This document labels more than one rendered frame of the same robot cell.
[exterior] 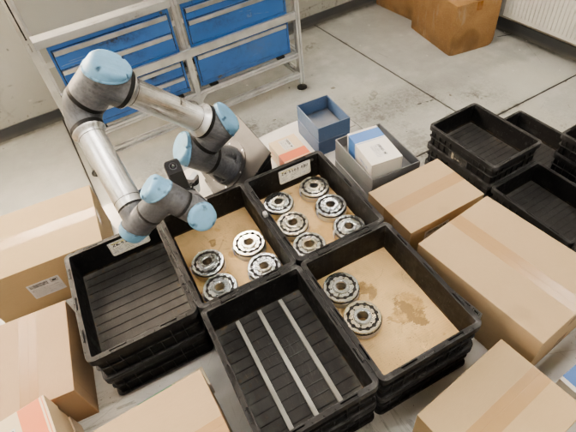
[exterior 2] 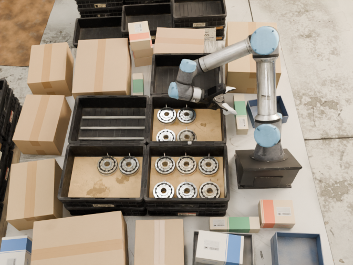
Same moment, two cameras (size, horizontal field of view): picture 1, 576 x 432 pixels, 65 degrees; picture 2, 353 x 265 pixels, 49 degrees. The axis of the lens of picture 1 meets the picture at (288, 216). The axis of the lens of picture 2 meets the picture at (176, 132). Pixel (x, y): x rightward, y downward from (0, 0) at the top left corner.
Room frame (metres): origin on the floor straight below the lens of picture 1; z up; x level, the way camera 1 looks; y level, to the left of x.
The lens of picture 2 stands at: (1.33, -0.82, 2.62)
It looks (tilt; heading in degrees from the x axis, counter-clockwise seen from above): 59 degrees down; 115
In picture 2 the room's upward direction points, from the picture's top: 3 degrees counter-clockwise
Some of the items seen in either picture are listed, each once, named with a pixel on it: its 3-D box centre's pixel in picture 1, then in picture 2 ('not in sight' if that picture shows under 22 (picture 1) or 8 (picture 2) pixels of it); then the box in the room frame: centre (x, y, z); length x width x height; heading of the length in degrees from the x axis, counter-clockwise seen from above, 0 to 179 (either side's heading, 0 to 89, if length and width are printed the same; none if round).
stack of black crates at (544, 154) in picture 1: (525, 154); not in sight; (1.78, -1.31, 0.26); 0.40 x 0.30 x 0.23; 25
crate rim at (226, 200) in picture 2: (309, 201); (186, 172); (1.02, -0.08, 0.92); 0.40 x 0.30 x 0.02; 21
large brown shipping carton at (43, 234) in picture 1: (49, 251); (250, 57); (1.08, 0.84, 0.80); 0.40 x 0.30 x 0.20; 109
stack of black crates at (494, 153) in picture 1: (474, 169); not in sight; (1.61, -0.95, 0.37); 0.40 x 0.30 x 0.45; 25
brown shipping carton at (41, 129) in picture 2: not in sight; (43, 124); (0.14, -0.04, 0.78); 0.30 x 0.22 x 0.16; 109
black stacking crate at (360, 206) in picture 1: (310, 213); (186, 176); (1.02, -0.08, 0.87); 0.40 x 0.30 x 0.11; 21
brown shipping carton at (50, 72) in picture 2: not in sight; (51, 70); (-0.03, 0.32, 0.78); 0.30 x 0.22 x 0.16; 118
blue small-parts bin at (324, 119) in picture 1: (322, 117); (298, 251); (1.61, -0.21, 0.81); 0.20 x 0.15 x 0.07; 19
